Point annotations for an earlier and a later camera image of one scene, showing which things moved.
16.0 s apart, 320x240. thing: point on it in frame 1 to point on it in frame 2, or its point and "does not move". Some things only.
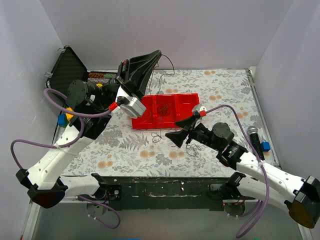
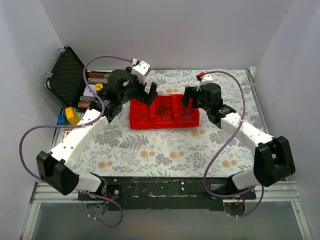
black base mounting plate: [168, 193] does not move
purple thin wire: [156, 138] to [184, 116]
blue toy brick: [61, 119] does not move
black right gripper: [189, 129] to [194, 95]
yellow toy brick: [69, 115] does not move
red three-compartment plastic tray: [163, 111] does not move
